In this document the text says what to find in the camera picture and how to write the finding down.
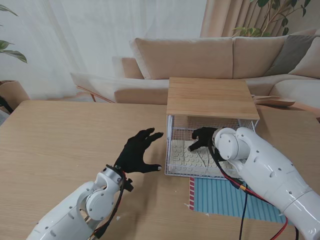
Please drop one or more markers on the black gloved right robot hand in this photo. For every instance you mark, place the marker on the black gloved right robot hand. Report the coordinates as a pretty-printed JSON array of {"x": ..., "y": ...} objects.
[{"x": 205, "y": 136}]

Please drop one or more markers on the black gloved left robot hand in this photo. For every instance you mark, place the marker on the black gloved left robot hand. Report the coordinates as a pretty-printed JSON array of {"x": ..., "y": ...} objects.
[{"x": 133, "y": 155}]

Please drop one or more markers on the cream round-key keyboard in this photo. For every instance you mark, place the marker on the cream round-key keyboard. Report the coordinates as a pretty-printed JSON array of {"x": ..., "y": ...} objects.
[{"x": 182, "y": 157}]

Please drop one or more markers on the blue striped mouse pad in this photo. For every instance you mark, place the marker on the blue striped mouse pad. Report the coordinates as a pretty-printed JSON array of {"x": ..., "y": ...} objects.
[{"x": 215, "y": 197}]

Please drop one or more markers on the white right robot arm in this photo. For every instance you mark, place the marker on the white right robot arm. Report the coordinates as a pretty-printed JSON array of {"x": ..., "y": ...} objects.
[{"x": 265, "y": 165}]

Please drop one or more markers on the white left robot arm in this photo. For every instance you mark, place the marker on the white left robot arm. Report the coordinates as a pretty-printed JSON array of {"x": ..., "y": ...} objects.
[{"x": 75, "y": 212}]

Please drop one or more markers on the shallow wooden tray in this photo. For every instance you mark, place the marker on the shallow wooden tray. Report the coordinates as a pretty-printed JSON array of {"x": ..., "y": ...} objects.
[{"x": 277, "y": 101}]

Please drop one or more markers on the beige sectional sofa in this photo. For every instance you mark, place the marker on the beige sectional sofa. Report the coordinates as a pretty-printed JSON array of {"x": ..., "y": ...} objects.
[{"x": 187, "y": 57}]

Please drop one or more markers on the white lounge chair wooden legs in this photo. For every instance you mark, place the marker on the white lounge chair wooden legs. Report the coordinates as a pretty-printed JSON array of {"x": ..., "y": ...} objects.
[{"x": 95, "y": 82}]

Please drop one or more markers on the tall green leafy plant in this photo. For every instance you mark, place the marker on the tall green leafy plant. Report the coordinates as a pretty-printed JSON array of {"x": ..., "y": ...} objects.
[{"x": 251, "y": 31}]

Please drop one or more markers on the beige pleated curtain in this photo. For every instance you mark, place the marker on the beige pleated curtain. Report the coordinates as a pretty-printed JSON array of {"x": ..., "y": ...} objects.
[{"x": 217, "y": 20}]

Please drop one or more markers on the grey sofa cushion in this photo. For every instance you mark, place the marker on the grey sofa cushion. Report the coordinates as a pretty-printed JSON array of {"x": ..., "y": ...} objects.
[{"x": 290, "y": 55}]

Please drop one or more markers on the cream sofa cushion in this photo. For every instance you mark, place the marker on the cream sofa cushion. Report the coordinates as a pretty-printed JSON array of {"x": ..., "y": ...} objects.
[{"x": 310, "y": 62}]

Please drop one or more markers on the white sheer curtain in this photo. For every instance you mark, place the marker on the white sheer curtain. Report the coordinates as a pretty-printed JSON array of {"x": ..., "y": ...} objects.
[{"x": 75, "y": 37}]

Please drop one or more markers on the beige woven planter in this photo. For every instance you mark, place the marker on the beige woven planter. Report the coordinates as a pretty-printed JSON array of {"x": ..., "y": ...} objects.
[{"x": 15, "y": 90}]

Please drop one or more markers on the black stand piece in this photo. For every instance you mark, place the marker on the black stand piece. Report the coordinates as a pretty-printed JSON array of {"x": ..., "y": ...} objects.
[{"x": 5, "y": 105}]

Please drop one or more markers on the broad-leaf green plant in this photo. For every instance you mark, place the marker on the broad-leaf green plant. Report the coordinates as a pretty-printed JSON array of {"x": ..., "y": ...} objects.
[{"x": 15, "y": 53}]

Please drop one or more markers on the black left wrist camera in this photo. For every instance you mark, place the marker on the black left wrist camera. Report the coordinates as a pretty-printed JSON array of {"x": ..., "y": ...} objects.
[{"x": 128, "y": 185}]

